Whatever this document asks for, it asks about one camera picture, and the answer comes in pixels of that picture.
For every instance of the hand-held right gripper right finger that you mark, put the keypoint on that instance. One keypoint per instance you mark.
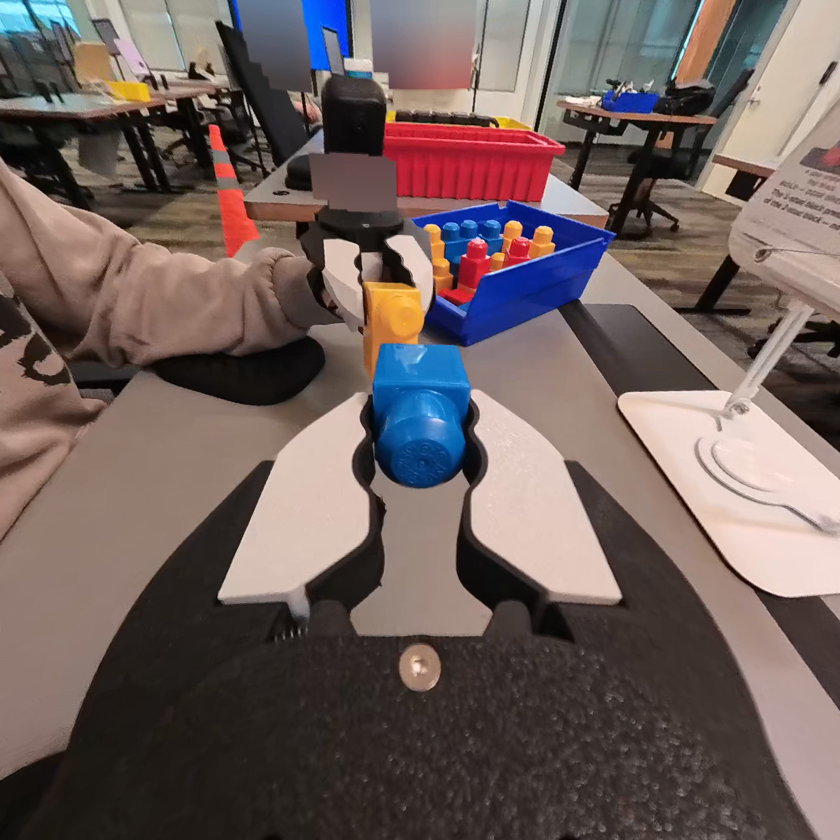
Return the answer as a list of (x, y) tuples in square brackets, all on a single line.
[(538, 525)]

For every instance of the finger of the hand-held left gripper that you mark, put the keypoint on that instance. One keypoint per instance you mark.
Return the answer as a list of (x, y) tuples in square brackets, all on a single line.
[(341, 275), (417, 266)]

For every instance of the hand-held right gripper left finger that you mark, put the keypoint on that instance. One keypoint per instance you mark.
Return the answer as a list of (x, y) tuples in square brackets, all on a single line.
[(302, 525)]

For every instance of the yellow two-stud toy block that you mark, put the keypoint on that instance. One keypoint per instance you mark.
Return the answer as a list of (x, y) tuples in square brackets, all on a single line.
[(394, 315)]

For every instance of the pile of coloured toy blocks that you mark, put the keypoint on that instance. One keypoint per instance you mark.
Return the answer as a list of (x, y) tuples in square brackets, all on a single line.
[(479, 253)]

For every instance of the blue plastic bin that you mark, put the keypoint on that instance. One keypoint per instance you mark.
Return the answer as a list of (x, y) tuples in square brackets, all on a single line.
[(538, 282), (630, 100)]

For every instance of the blue single-stud toy block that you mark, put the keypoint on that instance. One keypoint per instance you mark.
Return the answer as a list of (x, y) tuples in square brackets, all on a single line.
[(420, 394)]

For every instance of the person's left forearm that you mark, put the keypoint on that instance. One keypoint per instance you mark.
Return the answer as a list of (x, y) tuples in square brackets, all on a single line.
[(164, 295)]

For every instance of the white and blue canister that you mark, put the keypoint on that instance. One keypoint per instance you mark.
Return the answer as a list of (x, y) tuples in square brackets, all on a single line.
[(358, 67)]

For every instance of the black pad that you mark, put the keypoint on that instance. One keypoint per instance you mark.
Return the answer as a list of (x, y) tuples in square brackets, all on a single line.
[(300, 174), (249, 374)]

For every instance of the row of black cases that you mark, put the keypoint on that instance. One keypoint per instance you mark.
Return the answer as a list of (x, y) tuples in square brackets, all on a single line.
[(446, 118)]

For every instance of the red ribbed plastic bin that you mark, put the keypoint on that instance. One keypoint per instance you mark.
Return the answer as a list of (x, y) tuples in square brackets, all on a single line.
[(472, 164)]

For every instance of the orange traffic cone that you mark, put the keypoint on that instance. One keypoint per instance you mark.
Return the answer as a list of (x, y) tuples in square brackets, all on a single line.
[(233, 210)]

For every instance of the yellow box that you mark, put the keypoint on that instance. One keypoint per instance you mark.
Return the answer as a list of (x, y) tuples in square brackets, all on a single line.
[(128, 90)]

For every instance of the black bag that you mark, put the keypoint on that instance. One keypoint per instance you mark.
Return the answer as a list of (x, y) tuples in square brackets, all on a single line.
[(686, 97)]

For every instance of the wooden pillar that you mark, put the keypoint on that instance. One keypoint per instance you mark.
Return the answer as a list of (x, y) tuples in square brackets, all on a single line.
[(705, 39)]

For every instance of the printed instruction sheet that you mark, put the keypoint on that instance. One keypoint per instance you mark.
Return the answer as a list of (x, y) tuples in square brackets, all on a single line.
[(800, 216)]

